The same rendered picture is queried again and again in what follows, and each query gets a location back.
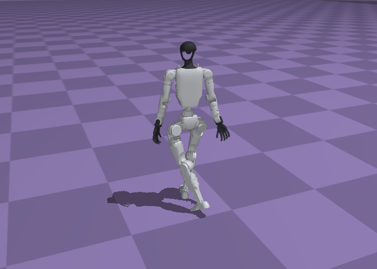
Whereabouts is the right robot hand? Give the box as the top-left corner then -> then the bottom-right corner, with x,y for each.
215,116 -> 230,141

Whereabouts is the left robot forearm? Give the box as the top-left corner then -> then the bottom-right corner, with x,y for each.
155,94 -> 167,125

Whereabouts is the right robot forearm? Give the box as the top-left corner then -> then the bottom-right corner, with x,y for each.
209,95 -> 221,123

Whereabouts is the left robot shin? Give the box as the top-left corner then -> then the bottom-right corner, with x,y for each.
180,163 -> 203,204

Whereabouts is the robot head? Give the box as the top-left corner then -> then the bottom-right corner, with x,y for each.
180,41 -> 197,69

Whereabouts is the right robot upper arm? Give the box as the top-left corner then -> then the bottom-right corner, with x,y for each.
202,68 -> 215,102

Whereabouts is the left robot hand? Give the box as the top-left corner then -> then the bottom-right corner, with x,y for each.
153,119 -> 162,144

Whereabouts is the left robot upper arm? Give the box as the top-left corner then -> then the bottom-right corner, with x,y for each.
162,69 -> 177,103

